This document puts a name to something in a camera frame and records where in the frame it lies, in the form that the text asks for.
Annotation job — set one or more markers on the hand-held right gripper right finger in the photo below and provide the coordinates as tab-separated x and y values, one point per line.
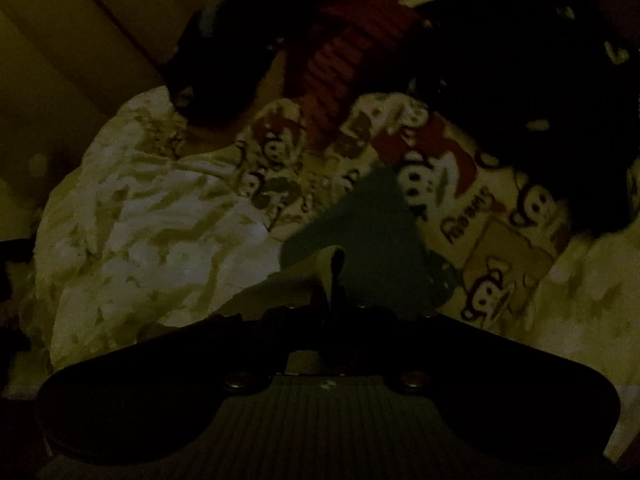
344	285

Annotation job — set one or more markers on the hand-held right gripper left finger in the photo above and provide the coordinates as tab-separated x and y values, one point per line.
326	280

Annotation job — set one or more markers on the dark dotted small garment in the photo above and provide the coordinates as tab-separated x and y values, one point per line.
375	230

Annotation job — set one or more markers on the monkey print cloth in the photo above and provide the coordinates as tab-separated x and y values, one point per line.
500	260

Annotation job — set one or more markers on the white floral blanket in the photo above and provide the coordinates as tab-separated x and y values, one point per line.
150	220

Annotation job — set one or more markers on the red knit cloth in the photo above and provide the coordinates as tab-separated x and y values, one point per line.
345	70

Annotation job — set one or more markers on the dark cloth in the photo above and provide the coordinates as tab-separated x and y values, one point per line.
220	90

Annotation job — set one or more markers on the black cloth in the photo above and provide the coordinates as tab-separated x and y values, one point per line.
525	85

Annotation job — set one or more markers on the wooden furniture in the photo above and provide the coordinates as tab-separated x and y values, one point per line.
75	35

